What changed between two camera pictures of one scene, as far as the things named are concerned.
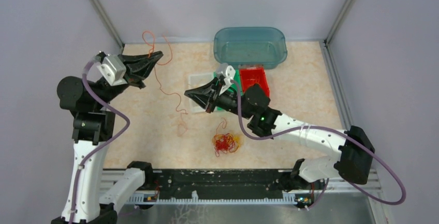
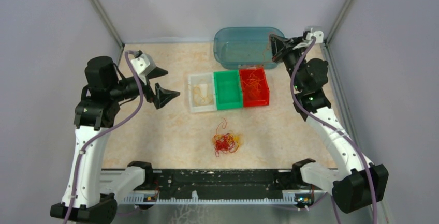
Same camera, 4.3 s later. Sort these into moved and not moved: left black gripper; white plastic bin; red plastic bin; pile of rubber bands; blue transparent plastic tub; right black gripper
Moved: left black gripper; right black gripper
Not moved: red plastic bin; blue transparent plastic tub; pile of rubber bands; white plastic bin
